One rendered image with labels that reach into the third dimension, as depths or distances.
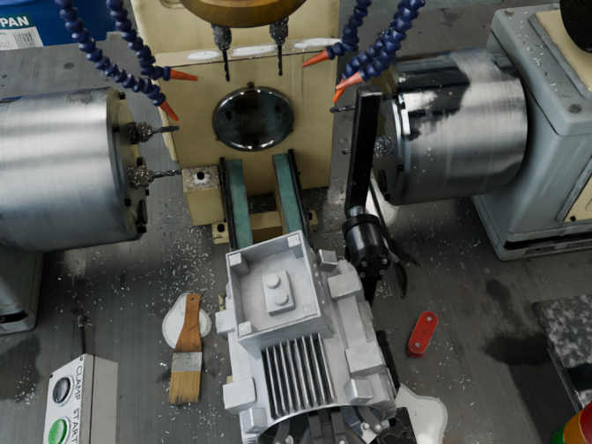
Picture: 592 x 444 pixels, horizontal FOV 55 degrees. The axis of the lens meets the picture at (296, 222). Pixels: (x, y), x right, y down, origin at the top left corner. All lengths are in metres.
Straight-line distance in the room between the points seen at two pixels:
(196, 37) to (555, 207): 0.70
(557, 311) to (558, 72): 0.37
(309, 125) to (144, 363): 0.52
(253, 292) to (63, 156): 0.34
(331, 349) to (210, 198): 0.50
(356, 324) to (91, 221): 0.42
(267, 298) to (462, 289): 0.51
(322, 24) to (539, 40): 0.37
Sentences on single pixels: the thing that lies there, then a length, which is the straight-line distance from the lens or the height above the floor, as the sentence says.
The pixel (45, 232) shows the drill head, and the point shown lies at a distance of 0.91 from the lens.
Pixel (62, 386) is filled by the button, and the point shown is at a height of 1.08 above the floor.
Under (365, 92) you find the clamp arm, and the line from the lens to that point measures 0.73.
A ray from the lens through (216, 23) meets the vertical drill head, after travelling 0.76.
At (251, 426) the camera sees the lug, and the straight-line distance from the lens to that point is 0.68.
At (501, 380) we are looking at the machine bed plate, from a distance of 1.04.
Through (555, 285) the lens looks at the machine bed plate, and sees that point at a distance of 1.17.
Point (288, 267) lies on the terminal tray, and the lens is 0.71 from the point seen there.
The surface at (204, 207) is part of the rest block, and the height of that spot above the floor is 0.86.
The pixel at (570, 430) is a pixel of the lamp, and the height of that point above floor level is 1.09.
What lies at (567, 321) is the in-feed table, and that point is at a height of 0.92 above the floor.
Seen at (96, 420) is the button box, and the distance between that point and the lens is 0.72.
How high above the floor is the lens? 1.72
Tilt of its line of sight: 53 degrees down
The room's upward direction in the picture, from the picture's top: straight up
